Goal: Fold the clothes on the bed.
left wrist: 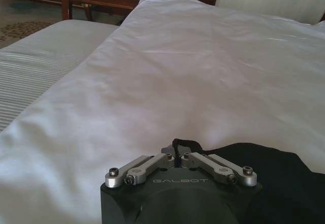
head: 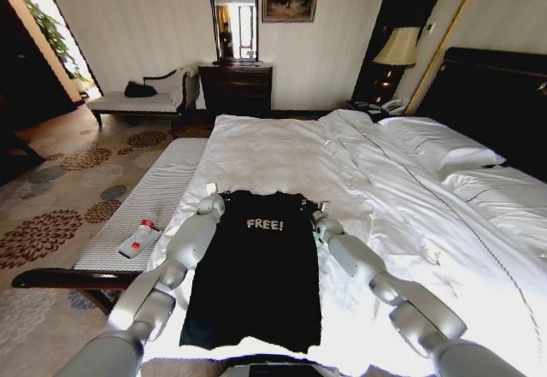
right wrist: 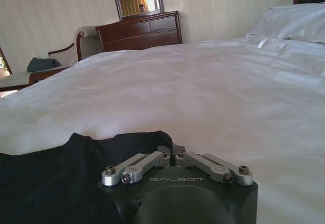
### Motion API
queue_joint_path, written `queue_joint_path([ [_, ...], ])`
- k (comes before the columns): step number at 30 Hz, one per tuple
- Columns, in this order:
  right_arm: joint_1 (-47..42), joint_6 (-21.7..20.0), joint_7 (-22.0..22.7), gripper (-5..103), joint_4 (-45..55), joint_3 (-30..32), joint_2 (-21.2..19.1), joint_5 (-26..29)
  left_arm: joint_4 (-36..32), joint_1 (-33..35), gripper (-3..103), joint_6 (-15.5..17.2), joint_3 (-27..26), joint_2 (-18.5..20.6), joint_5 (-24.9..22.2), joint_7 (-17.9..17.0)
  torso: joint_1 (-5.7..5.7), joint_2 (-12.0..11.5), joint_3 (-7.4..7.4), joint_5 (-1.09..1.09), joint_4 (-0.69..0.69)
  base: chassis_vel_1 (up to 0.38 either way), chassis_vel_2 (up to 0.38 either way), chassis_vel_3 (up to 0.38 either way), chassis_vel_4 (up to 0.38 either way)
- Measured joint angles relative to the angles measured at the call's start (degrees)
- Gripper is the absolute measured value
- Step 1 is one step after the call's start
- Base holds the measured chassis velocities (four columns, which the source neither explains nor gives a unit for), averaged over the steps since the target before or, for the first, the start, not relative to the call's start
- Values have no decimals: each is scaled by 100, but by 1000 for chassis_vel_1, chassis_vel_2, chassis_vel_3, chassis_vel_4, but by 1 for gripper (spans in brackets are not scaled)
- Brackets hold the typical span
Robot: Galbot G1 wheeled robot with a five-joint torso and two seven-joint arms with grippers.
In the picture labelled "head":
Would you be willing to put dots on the cream shade table lamp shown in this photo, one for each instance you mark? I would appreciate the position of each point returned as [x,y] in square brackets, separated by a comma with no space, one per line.
[396,48]

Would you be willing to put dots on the green leafy plant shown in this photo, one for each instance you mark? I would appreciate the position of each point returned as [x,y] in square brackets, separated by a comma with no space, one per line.
[53,35]

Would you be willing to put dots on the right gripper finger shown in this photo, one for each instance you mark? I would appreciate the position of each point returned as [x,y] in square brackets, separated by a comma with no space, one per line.
[304,202]
[304,210]

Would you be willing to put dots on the white duvet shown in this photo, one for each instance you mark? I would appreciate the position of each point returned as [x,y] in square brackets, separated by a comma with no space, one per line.
[342,159]

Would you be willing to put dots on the dark bedside table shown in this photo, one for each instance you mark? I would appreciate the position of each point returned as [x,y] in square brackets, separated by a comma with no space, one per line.
[363,107]

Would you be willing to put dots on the black bag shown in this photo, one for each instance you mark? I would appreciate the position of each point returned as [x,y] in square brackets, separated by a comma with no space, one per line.
[139,90]

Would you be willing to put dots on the dark framed wall mirror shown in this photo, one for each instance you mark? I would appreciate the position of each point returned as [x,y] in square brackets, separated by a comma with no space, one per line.
[235,13]

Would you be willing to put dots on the person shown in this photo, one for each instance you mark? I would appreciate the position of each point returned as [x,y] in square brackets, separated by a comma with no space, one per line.
[226,41]

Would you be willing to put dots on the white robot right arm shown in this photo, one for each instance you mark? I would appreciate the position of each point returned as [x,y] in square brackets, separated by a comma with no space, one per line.
[354,253]

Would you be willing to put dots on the white telephone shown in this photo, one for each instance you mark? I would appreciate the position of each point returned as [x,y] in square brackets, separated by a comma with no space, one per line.
[394,106]

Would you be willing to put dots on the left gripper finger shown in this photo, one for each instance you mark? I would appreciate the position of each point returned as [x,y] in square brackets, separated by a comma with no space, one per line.
[229,198]

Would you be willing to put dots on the black FREE print T-shirt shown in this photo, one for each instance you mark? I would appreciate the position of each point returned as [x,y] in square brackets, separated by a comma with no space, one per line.
[256,274]

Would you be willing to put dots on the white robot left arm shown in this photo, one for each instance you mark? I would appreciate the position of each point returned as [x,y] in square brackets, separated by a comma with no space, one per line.
[188,244]

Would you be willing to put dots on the dark wooden dresser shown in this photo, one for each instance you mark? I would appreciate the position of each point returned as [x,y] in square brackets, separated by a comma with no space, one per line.
[235,88]

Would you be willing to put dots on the white wall switch panel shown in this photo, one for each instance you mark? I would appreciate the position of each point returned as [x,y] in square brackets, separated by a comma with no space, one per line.
[430,28]

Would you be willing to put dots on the white pillow with dark piping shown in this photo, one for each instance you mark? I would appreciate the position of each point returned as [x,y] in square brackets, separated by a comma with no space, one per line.
[440,142]
[504,189]

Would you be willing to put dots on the striped white cushioned bench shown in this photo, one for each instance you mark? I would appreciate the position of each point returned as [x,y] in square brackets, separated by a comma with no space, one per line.
[141,206]

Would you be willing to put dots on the dark wooden headboard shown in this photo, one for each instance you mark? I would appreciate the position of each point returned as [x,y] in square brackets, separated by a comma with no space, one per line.
[491,86]

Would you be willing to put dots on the white upholstered chaise longue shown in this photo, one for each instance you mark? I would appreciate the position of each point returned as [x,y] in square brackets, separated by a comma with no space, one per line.
[141,105]

